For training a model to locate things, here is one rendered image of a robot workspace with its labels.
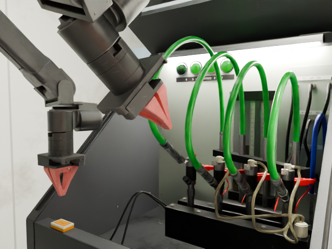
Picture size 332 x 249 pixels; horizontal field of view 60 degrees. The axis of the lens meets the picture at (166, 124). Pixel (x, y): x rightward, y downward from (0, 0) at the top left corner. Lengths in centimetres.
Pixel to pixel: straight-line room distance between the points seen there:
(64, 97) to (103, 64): 34
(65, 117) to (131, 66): 35
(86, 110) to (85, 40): 40
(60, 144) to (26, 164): 181
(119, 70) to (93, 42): 5
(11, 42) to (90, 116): 23
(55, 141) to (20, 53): 20
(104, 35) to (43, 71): 35
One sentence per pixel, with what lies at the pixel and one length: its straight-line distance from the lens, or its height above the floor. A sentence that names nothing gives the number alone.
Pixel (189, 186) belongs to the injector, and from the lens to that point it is 78.
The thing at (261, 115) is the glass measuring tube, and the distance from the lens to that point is 96.
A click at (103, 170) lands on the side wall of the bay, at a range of 95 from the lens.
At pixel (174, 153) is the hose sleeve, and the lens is 68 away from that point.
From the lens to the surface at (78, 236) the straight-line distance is 72.
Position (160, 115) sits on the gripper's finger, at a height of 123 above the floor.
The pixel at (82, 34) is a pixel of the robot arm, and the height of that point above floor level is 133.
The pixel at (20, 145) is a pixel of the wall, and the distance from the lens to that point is 246.
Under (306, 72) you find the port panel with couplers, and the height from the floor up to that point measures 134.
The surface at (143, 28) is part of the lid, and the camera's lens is 112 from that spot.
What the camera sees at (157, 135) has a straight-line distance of 62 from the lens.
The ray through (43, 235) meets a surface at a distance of 82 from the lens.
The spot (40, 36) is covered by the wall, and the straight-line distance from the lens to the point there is 258.
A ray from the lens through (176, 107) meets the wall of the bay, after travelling 111.
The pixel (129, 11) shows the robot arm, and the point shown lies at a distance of 39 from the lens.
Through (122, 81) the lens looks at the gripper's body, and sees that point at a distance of 37.
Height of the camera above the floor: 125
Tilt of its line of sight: 4 degrees down
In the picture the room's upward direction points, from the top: straight up
